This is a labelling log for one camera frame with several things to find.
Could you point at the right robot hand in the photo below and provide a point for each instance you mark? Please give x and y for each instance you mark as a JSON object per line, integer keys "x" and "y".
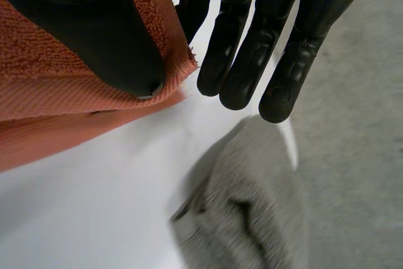
{"x": 94, "y": 29}

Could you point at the coral towel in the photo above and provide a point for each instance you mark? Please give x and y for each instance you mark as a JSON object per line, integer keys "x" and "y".
{"x": 41, "y": 92}

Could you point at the grey towel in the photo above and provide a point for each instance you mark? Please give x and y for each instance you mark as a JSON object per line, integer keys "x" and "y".
{"x": 239, "y": 199}

